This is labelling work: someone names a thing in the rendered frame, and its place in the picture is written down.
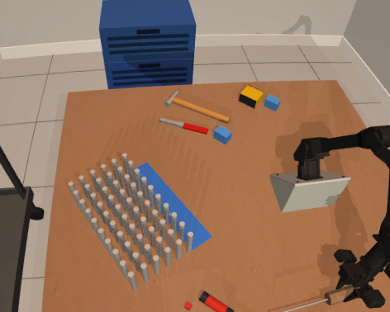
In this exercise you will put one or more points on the blue cube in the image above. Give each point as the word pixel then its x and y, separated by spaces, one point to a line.
pixel 222 134
pixel 272 102

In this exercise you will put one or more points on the wooden-handled tool with grey metal shaft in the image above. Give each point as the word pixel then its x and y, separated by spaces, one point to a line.
pixel 331 297

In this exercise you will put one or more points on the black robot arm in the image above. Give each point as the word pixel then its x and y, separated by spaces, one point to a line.
pixel 308 154

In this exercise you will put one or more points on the hammer with wooden handle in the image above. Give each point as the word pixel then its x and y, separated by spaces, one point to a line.
pixel 197 108

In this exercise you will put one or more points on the blue tape strip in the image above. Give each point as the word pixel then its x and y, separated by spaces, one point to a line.
pixel 192 224

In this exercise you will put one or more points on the small red cube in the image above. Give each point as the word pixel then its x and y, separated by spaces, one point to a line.
pixel 188 306

